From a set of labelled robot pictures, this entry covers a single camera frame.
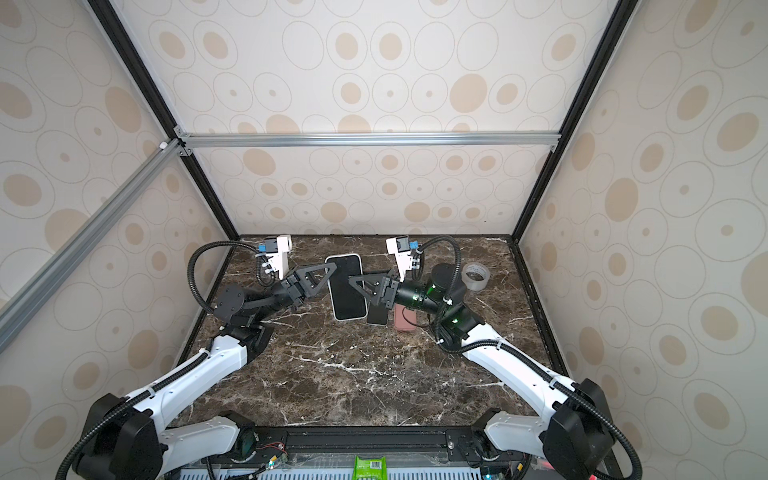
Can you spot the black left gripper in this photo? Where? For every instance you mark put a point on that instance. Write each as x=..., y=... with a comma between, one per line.
x=298, y=287

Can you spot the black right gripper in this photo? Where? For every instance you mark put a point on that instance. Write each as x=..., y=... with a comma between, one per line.
x=388, y=290

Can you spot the black smartphone without case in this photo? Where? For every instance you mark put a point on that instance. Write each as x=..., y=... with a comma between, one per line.
x=377, y=315

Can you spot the phone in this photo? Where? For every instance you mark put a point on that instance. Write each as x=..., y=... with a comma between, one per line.
x=404, y=319

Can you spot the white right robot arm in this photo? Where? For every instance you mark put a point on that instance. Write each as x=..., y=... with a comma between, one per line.
x=522, y=372

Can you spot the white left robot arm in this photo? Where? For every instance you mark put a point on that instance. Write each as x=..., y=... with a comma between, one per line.
x=180, y=384

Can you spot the clear tape roll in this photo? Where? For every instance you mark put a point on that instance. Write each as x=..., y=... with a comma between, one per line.
x=475, y=276

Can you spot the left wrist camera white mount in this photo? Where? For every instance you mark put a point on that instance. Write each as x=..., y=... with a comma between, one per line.
x=273, y=254

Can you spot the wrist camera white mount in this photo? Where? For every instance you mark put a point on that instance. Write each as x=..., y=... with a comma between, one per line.
x=273, y=254
x=406, y=253

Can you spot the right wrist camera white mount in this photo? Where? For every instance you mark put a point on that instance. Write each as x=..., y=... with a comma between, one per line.
x=406, y=253

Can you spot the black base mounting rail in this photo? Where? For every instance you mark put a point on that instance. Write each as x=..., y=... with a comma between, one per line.
x=256, y=446

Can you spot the back aluminium frame rail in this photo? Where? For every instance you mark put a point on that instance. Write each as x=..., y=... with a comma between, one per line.
x=374, y=139

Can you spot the aluminium frame rail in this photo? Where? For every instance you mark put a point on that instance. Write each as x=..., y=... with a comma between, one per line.
x=22, y=308
x=374, y=139

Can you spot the left aluminium frame rail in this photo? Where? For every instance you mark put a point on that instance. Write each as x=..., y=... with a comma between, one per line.
x=22, y=308

